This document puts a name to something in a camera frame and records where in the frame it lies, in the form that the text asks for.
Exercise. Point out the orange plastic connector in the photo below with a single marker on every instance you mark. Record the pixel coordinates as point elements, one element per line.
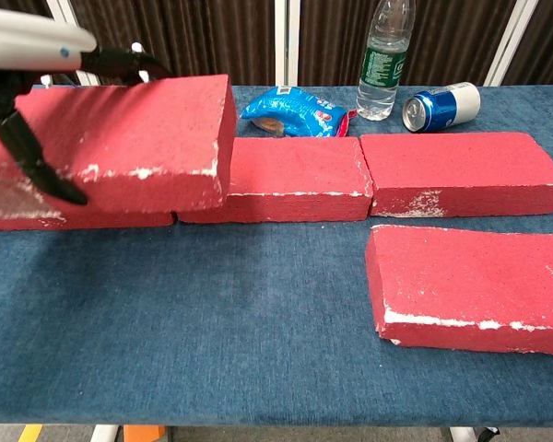
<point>143,435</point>

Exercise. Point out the blue table cloth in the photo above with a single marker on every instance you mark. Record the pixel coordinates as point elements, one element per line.
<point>212,322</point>

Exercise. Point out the blue snack bag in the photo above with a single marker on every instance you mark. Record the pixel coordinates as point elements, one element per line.
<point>295,110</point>

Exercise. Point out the blue and white can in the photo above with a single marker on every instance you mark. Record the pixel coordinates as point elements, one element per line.
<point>442,108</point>

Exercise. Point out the red brick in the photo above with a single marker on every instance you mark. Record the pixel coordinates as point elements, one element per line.
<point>456,161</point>
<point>465,281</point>
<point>9,207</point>
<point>143,133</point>
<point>295,170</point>

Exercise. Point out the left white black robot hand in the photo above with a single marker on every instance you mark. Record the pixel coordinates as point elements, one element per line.
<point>27,46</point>

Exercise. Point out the clear plastic water bottle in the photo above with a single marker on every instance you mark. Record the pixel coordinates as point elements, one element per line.
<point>382,69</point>

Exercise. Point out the white partition frame post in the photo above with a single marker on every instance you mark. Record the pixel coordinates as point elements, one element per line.
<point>61,7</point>
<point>510,41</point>
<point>286,41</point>

